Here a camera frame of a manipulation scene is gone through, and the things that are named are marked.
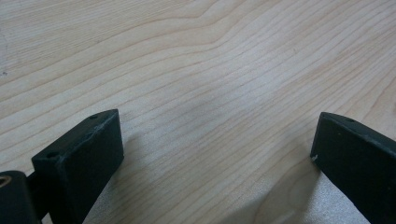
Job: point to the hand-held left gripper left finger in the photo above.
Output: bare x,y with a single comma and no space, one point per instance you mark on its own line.
81,168

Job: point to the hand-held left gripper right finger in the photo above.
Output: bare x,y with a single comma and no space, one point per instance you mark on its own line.
358,165

